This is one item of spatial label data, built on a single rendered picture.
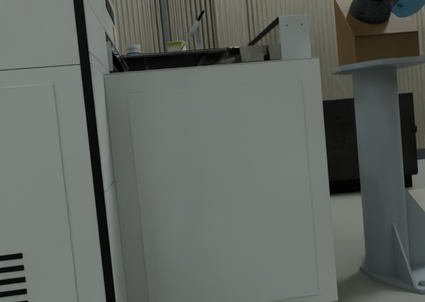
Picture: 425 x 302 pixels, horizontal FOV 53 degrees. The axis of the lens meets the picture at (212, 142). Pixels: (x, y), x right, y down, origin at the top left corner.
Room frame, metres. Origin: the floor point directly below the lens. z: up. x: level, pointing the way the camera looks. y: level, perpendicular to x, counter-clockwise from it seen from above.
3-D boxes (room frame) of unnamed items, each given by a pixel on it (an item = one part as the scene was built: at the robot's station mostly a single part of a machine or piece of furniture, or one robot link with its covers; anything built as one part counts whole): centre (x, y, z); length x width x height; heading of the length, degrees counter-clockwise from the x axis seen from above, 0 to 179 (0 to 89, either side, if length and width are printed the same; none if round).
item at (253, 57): (1.66, -0.14, 0.87); 0.36 x 0.08 x 0.03; 7
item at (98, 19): (1.39, 0.32, 1.02); 0.81 x 0.03 x 0.40; 7
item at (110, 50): (1.57, 0.32, 0.89); 0.44 x 0.02 x 0.10; 7
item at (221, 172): (1.70, 0.02, 0.41); 0.96 x 0.64 x 0.82; 7
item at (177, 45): (1.96, 0.12, 1.00); 0.07 x 0.07 x 0.07; 77
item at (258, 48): (1.50, -0.16, 0.89); 0.08 x 0.03 x 0.03; 97
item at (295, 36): (1.59, -0.25, 0.89); 0.55 x 0.09 x 0.14; 7
